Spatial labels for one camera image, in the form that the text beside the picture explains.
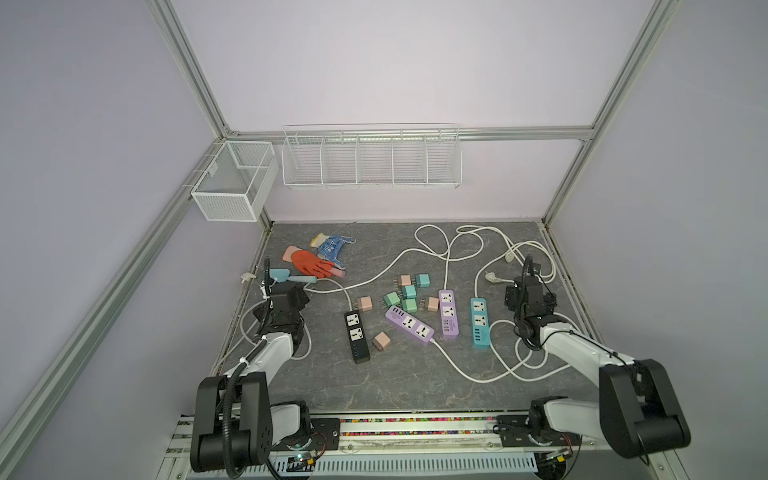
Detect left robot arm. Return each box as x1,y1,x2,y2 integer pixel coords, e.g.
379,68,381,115
190,281,311,479

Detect white cable of black strip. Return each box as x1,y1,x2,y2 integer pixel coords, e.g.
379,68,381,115
215,245,448,376

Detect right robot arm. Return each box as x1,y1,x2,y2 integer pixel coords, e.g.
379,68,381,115
504,276,692,458

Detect red rubber glove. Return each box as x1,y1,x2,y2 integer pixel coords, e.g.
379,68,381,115
291,250,335,279

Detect purple power strip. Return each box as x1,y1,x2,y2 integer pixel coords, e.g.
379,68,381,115
438,289,459,340
385,305,434,344

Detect white mesh box basket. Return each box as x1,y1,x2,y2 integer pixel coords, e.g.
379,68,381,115
192,140,279,223

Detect blue patterned glove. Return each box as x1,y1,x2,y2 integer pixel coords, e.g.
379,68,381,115
317,235,356,271

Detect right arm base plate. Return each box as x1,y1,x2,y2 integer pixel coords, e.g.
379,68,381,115
492,414,581,448

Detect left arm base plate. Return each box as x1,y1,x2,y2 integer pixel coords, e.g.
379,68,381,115
272,417,341,452

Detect teal dustpan scoop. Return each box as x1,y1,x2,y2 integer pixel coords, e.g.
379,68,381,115
268,269,318,284

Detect purple power strip front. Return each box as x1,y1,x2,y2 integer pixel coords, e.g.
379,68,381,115
385,305,434,344

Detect teal power strip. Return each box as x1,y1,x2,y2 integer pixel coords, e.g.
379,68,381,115
470,297,490,348

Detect black power strip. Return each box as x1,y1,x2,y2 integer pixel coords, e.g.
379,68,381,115
344,310,370,364

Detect white wire basket rack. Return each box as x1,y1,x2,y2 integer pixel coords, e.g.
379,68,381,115
282,123,463,188

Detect pink glove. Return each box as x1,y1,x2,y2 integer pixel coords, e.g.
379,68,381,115
282,245,345,278

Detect green USB charger plug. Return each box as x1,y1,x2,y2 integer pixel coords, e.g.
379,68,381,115
383,292,401,307

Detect green charger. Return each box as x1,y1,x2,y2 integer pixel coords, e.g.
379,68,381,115
402,298,418,313

